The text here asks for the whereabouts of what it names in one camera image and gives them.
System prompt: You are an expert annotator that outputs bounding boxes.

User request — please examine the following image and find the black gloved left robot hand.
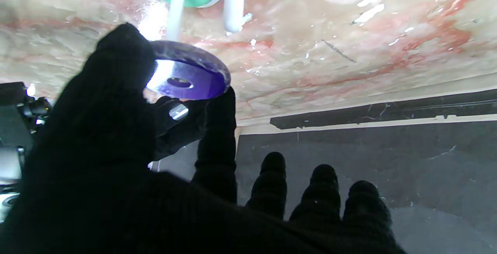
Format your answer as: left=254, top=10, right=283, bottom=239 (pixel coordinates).
left=0, top=23, right=406, bottom=254

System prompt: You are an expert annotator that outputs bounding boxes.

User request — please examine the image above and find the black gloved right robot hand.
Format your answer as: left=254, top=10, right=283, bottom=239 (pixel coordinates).
left=153, top=96, right=210, bottom=161

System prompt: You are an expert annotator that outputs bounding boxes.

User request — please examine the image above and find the medium blue ring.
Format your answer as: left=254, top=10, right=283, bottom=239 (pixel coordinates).
left=147, top=40, right=232, bottom=100

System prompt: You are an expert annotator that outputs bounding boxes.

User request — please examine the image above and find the white Hanoi tower base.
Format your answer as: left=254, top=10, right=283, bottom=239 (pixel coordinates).
left=136, top=0, right=255, bottom=41

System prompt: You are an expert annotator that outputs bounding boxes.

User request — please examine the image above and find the long black strip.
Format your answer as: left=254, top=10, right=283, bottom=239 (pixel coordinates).
left=270, top=88, right=497, bottom=130

